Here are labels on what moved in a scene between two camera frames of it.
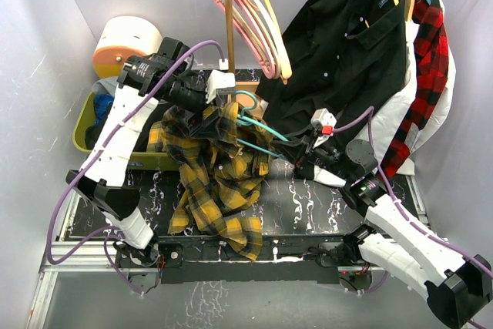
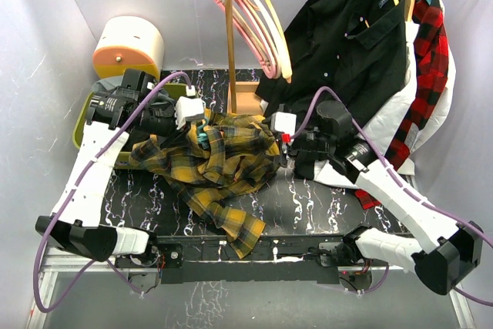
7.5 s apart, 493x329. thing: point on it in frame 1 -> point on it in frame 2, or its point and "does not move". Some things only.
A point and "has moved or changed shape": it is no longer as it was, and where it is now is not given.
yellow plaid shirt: x=219 y=175 has moved or changed shape
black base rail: x=280 y=260 does not move
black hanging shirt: x=346 y=48 does not move
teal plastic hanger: x=243 y=120 -> x=202 y=138
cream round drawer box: x=122 y=38 does not move
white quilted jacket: x=373 y=135 does not move
